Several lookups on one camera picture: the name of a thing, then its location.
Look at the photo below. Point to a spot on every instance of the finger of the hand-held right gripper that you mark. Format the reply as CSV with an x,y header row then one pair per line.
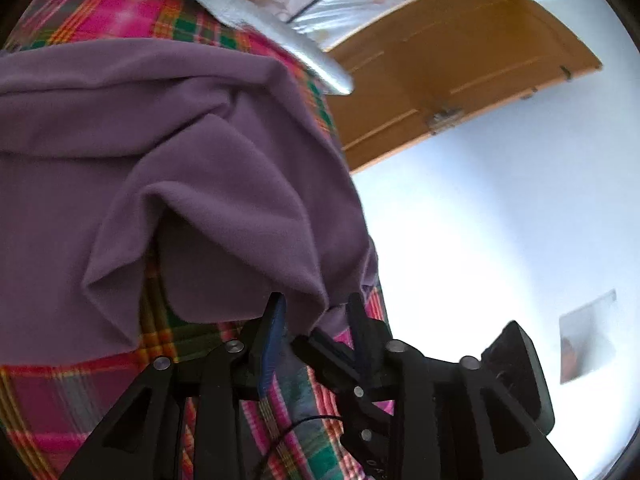
x,y
320,367
337,350

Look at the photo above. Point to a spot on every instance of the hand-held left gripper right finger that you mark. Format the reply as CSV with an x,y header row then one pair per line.
x,y
359,347

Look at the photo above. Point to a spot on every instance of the wooden door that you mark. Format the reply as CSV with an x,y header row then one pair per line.
x,y
450,70

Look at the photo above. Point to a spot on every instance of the purple fleece pants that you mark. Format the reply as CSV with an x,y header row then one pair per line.
x,y
175,175

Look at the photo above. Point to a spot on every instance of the pink green plaid bed sheet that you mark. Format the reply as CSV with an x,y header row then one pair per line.
x,y
125,15

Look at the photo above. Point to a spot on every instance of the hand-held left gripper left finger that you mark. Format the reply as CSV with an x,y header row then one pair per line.
x,y
272,360

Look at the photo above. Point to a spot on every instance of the clear plastic door curtain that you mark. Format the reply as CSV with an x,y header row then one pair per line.
x,y
360,0

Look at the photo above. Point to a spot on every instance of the silver foil mat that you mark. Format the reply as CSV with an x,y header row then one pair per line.
x,y
280,35

